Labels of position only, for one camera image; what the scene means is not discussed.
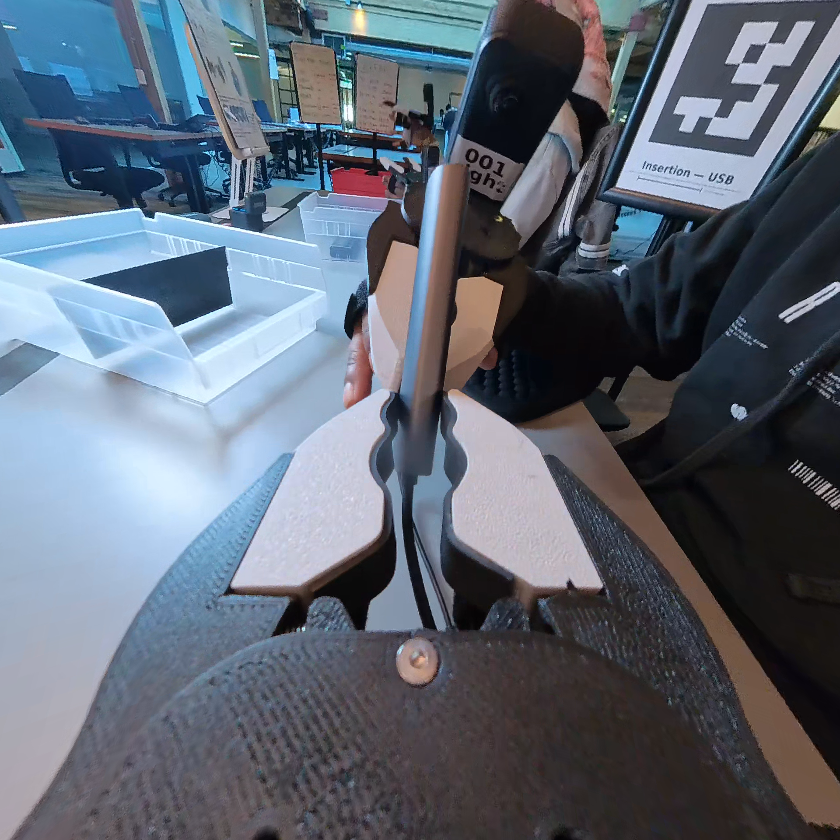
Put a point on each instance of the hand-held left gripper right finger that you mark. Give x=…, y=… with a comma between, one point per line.
x=518, y=512

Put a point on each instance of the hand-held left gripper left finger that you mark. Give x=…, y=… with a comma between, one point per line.
x=321, y=512

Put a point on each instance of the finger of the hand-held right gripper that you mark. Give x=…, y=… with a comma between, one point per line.
x=476, y=328
x=392, y=315

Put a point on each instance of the grey usb hub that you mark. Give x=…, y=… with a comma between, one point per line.
x=430, y=328

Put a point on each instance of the red plastic bin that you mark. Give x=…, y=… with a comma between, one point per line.
x=354, y=180

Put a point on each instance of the person's right forearm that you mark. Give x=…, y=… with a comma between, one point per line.
x=590, y=315

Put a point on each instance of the person's right hand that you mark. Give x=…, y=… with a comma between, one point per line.
x=358, y=374

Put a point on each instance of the small clear plastic bin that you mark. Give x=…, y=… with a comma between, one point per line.
x=321, y=223

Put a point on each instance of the large clear plastic bin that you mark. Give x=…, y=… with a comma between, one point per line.
x=275, y=308

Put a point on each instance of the black clamp device on stand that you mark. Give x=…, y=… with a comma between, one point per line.
x=413, y=172

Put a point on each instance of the brown writing board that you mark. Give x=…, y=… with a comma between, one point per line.
x=315, y=85
x=376, y=92

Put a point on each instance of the small black device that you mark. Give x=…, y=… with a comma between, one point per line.
x=254, y=210

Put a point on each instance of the black foam sheet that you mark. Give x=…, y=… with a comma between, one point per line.
x=170, y=285

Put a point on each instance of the person's black hoodie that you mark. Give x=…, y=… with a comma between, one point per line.
x=754, y=394

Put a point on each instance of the cardboard easel sign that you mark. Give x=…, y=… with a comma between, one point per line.
x=223, y=85

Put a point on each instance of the wooden top desk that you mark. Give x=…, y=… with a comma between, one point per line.
x=131, y=129

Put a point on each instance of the white marker sign black frame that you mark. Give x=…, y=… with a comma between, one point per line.
x=695, y=164

